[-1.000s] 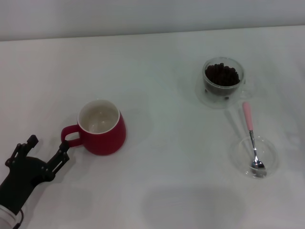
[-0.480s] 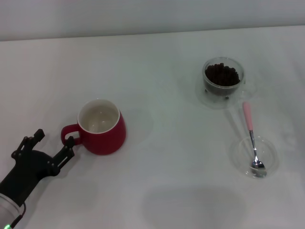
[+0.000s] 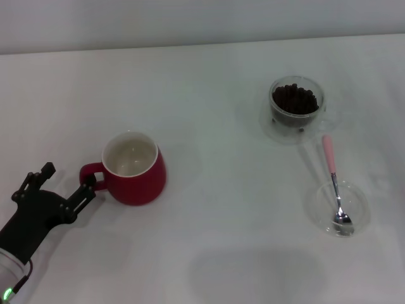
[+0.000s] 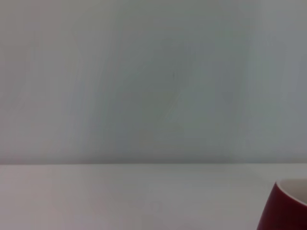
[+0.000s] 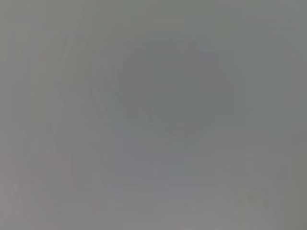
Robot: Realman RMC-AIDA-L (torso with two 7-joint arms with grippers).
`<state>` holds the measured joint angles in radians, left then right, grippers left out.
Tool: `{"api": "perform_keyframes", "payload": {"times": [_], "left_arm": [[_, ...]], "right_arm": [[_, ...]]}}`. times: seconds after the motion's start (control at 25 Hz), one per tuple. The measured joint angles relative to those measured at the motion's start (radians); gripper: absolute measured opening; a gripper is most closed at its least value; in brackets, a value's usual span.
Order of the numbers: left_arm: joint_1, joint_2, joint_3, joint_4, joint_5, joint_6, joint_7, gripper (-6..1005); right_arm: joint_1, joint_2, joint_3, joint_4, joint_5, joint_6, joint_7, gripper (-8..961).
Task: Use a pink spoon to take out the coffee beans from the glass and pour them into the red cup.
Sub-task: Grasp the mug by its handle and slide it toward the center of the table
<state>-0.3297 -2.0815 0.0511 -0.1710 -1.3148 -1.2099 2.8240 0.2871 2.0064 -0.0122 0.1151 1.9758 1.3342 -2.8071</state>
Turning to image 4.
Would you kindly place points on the red ceramic mug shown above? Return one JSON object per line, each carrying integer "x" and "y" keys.
{"x": 278, "y": 210}

